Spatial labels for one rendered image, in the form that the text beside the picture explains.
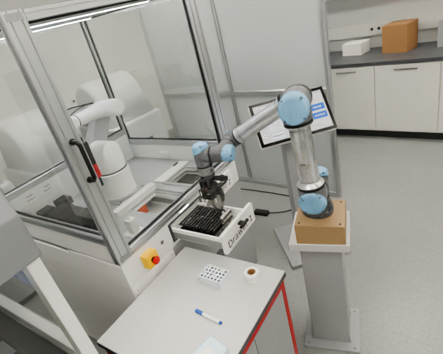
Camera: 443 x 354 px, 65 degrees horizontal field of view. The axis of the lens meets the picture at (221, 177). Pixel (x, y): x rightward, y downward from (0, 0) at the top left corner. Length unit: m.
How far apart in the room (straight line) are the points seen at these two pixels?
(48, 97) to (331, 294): 1.60
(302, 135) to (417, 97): 2.94
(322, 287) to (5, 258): 1.47
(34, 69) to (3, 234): 0.58
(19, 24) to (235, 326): 1.30
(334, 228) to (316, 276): 0.36
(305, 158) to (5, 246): 1.05
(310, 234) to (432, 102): 2.80
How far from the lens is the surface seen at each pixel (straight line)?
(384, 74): 4.23
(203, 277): 1.63
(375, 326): 2.39
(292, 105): 1.33
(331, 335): 2.26
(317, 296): 2.03
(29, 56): 1.37
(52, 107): 1.39
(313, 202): 1.50
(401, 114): 4.33
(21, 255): 1.09
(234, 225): 1.68
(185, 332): 1.51
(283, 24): 3.07
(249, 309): 1.50
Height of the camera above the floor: 1.88
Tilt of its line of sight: 27 degrees down
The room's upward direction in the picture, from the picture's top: 15 degrees counter-clockwise
